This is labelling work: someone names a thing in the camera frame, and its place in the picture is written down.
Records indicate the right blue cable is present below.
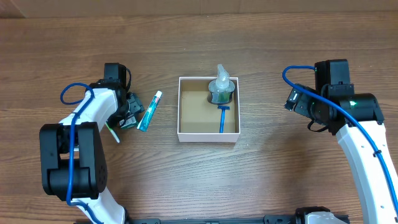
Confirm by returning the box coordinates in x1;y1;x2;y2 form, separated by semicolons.
282;65;398;215

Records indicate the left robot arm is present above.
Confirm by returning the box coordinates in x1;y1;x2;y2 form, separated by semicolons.
39;63;133;223

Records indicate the teal toothpaste tube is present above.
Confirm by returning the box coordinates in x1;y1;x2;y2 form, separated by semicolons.
137;91;162;132

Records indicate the white cardboard box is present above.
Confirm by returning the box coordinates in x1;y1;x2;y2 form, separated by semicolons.
177;77;241;142

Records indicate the green white toothbrush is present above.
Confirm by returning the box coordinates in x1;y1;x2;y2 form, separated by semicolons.
105;123;121;144

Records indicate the clear pump bottle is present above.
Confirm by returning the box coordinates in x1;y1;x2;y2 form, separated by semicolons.
208;64;235;105

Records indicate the green white soap packet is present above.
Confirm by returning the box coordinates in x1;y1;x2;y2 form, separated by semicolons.
119;114;138;129

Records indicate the blue razor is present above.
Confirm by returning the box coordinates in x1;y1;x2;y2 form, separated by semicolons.
218;105;230;133

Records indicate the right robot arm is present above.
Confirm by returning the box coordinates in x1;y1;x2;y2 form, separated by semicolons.
177;59;397;223

